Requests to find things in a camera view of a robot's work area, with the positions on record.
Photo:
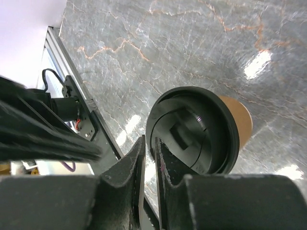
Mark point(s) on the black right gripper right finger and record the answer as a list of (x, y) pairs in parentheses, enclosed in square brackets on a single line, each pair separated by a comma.
[(189, 201)]

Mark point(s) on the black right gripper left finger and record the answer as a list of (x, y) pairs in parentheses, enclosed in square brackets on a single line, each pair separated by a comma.
[(110, 201)]

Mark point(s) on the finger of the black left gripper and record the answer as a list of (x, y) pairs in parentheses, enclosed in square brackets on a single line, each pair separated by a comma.
[(33, 126)]

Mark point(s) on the black plastic cup lid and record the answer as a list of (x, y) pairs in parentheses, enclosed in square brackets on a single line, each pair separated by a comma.
[(197, 127)]

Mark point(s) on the kraft paper coffee cup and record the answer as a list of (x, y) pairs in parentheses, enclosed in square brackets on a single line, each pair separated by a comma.
[(242, 119)]

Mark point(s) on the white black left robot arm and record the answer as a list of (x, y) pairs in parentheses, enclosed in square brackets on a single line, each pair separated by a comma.
[(33, 126)]

